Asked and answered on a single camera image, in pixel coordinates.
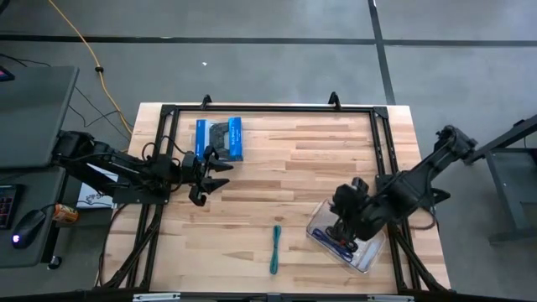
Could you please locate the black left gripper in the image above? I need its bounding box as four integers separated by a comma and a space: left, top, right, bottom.
180, 151, 234, 206

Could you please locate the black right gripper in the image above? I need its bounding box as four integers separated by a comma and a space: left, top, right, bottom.
326, 182, 378, 253

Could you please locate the black cable with red strap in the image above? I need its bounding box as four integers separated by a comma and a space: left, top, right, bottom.
331, 228, 357, 253

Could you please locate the dark blue braided cable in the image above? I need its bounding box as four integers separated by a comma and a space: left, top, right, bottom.
312, 228, 356, 263

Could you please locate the clear plastic container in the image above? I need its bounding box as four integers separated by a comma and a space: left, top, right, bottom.
305, 197, 386, 274

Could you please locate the teal braided USB-C cable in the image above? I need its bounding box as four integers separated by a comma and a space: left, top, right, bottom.
269, 225, 283, 276

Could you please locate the blue game controller box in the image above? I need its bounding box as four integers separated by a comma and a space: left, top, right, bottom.
195, 117, 244, 163

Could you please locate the white paper sheet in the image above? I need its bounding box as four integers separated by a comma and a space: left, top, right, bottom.
76, 162, 119, 210

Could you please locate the orange drink can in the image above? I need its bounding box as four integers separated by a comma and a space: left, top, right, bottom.
51, 203, 81, 224

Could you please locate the dark metal side stand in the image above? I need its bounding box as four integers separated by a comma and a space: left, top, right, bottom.
464, 113, 537, 245

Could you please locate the dark grey desk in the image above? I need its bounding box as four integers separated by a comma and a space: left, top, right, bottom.
0, 167, 68, 269

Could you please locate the light grey desk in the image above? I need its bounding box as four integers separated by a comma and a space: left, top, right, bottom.
0, 65, 80, 169

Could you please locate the black computer mouse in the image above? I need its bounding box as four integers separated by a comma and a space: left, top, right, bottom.
11, 208, 47, 250

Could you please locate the black keyboard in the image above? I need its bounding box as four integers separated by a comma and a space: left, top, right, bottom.
0, 183, 18, 231

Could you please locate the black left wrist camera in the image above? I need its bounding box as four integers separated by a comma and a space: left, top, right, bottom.
182, 151, 199, 171

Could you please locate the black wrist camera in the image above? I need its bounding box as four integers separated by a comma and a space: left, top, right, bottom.
182, 151, 199, 171
351, 176, 370, 195

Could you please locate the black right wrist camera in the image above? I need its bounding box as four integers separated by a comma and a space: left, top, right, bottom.
351, 176, 370, 195

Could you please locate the silver metal bracket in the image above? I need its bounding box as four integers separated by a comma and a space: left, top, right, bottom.
367, 294, 415, 302
133, 292, 181, 302

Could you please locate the black metal table frame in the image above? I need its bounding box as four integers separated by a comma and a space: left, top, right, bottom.
96, 91, 452, 294

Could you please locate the yellow extension cord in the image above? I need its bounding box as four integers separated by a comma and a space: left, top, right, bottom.
46, 0, 134, 136

